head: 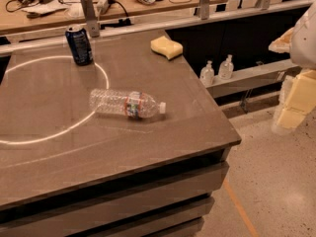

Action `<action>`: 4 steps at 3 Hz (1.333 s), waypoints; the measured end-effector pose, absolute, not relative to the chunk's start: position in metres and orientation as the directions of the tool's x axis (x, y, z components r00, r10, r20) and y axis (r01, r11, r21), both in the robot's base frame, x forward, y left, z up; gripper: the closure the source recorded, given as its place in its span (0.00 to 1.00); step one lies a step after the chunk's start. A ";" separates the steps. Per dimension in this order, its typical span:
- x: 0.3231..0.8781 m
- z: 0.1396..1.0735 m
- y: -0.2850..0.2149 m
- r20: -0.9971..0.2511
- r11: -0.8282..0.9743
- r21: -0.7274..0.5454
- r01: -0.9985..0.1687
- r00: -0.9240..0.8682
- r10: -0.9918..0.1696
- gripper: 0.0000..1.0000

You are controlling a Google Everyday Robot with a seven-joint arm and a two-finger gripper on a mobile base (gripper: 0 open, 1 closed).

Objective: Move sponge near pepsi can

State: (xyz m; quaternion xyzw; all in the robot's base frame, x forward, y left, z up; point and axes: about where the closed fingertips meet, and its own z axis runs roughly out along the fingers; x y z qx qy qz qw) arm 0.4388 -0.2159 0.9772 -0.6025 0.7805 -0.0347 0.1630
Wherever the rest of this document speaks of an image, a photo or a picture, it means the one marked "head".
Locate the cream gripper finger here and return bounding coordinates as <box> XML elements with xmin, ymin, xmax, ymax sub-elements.
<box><xmin>269</xmin><ymin>28</ymin><xmax>293</xmax><ymax>53</ymax></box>
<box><xmin>272</xmin><ymin>69</ymin><xmax>316</xmax><ymax>134</ymax></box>

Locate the yellow sponge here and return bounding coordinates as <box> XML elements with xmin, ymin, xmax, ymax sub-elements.
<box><xmin>150</xmin><ymin>37</ymin><xmax>183</xmax><ymax>60</ymax></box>

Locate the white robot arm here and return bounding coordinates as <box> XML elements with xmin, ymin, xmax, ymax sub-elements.
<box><xmin>269</xmin><ymin>2</ymin><xmax>316</xmax><ymax>134</ymax></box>

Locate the blue pepsi can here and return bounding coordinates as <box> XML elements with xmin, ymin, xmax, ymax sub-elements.
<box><xmin>65</xmin><ymin>24</ymin><xmax>93</xmax><ymax>66</ymax></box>

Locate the right sanitizer bottle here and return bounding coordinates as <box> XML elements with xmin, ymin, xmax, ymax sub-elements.
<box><xmin>218</xmin><ymin>54</ymin><xmax>234</xmax><ymax>80</ymax></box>

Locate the sanitizer bottle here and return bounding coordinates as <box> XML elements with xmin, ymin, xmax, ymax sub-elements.
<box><xmin>199</xmin><ymin>60</ymin><xmax>214</xmax><ymax>87</ymax></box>
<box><xmin>218</xmin><ymin>54</ymin><xmax>234</xmax><ymax>80</ymax></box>

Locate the left sanitizer bottle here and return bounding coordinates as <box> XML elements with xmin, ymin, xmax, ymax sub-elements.
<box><xmin>199</xmin><ymin>60</ymin><xmax>214</xmax><ymax>87</ymax></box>

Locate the clear plastic water bottle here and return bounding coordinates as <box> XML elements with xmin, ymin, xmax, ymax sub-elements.
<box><xmin>89</xmin><ymin>89</ymin><xmax>166</xmax><ymax>119</ymax></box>

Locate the grey metal post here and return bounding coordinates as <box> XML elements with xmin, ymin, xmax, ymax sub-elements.
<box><xmin>80</xmin><ymin>0</ymin><xmax>100</xmax><ymax>38</ymax></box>

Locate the black tool with cable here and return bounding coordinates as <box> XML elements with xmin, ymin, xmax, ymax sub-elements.
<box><xmin>5</xmin><ymin>0</ymin><xmax>39</xmax><ymax>13</ymax></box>

